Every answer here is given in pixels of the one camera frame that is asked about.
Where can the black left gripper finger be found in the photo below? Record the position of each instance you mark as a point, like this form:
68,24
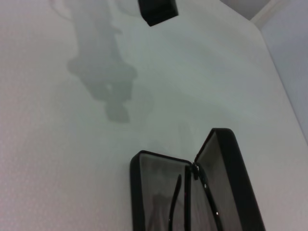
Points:
157,10

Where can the black round-frame glasses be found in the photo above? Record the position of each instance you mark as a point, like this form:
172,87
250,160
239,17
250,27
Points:
196,172

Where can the black glasses case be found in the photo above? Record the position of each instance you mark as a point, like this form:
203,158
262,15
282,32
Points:
136,180

